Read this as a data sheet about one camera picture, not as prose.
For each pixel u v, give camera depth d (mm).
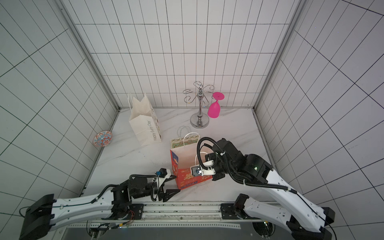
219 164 517
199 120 1097
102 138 999
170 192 632
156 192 629
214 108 944
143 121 818
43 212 462
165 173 620
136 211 725
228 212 722
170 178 640
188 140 999
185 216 727
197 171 501
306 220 375
